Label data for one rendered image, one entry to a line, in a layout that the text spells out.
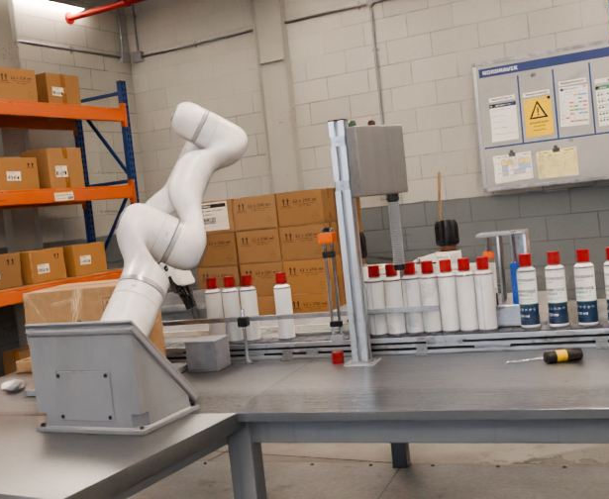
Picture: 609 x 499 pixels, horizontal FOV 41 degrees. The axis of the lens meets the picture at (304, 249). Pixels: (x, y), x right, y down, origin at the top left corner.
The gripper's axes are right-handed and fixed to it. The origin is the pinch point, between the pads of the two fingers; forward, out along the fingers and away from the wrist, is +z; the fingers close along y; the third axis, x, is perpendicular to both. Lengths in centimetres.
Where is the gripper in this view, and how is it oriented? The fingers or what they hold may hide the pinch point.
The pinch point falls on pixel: (189, 302)
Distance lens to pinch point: 262.9
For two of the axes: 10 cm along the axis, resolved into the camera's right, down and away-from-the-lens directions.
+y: 3.4, -0.9, 9.4
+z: 4.3, 9.0, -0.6
